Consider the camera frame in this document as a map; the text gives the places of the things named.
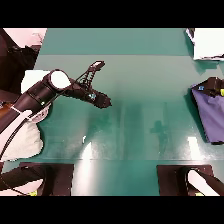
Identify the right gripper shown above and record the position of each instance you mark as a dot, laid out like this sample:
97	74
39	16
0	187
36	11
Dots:
210	86

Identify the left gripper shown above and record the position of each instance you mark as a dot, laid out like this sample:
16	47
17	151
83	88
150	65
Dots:
89	95

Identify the purple garment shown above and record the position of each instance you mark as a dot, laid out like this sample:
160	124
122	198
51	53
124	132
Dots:
213	116

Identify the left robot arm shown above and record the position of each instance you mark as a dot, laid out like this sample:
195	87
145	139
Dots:
36	95

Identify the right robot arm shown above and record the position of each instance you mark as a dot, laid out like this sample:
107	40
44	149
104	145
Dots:
200	181

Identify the white folded garment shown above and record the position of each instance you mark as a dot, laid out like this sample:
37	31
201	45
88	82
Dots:
209	43

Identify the pink striped garment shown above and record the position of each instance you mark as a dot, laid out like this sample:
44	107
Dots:
42	115

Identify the black garment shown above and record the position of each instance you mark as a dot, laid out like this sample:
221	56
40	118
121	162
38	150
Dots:
16	63

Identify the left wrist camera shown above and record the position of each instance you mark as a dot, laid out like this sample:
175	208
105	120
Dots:
90	72

